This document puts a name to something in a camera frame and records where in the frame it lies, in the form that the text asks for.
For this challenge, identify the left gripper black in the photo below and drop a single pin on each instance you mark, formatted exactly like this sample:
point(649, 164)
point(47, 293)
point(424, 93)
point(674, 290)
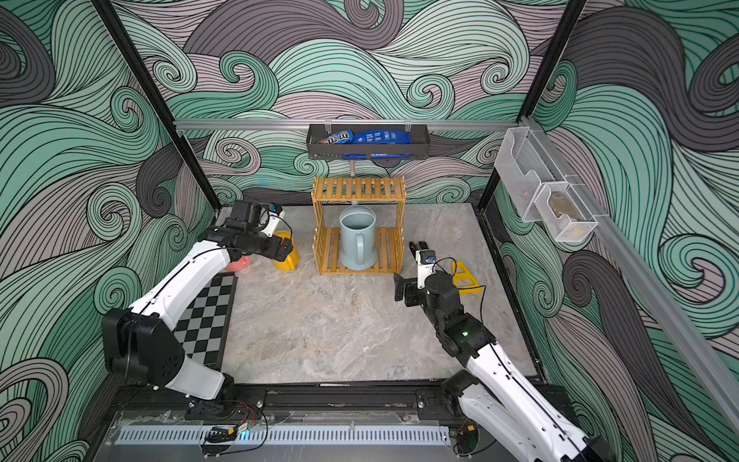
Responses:
point(272, 251)

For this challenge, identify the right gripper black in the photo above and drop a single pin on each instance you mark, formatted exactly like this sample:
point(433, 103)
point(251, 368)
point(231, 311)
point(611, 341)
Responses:
point(415, 296)

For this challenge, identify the pink watering can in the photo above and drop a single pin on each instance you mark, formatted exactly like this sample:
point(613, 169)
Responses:
point(239, 265)

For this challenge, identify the light blue watering can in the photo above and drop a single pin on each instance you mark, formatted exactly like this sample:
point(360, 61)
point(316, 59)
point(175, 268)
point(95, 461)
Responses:
point(357, 226)

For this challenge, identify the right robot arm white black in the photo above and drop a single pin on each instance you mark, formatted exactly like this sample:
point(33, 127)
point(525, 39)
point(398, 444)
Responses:
point(490, 390)

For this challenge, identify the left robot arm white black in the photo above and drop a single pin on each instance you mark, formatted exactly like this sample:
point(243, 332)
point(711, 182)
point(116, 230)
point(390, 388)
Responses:
point(139, 341)

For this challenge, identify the wooden slatted shelf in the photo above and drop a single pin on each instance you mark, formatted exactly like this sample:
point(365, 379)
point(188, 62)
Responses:
point(331, 195)

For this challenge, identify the yellow triangular plastic piece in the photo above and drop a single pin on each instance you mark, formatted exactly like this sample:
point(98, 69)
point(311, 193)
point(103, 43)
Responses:
point(464, 280)

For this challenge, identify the black white chessboard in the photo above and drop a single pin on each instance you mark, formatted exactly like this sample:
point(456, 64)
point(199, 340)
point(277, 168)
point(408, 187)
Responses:
point(203, 328)

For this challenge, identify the m&m candy packet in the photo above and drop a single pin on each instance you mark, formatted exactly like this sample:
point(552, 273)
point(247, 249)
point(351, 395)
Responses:
point(341, 137)

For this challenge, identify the blue snack bag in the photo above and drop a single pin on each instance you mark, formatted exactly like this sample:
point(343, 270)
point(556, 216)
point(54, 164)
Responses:
point(379, 138)

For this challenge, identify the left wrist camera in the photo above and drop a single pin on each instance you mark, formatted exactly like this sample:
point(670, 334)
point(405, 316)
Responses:
point(270, 218)

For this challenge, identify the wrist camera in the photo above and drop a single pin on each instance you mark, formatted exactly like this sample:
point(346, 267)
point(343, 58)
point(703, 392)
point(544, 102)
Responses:
point(427, 270)
point(270, 218)

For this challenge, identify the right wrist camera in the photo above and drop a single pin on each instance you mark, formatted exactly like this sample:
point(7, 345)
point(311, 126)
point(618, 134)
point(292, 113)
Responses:
point(427, 270)

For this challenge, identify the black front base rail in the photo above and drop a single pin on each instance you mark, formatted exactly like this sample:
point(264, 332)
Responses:
point(425, 397)

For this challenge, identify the dark metal wall basket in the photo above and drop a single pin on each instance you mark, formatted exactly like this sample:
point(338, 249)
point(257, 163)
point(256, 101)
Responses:
point(419, 149)

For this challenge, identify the aluminium wall rail back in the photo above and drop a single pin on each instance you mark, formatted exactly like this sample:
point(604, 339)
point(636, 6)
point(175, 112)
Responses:
point(284, 125)

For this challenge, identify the aluminium wall rail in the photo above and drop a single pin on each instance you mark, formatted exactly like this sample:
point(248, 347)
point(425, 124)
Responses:
point(284, 125)
point(716, 378)

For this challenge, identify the clear plastic wall bin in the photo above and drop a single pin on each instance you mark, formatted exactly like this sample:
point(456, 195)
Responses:
point(539, 190)

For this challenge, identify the aluminium wall rail right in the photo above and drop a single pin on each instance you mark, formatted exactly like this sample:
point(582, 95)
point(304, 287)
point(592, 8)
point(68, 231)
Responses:
point(716, 378)

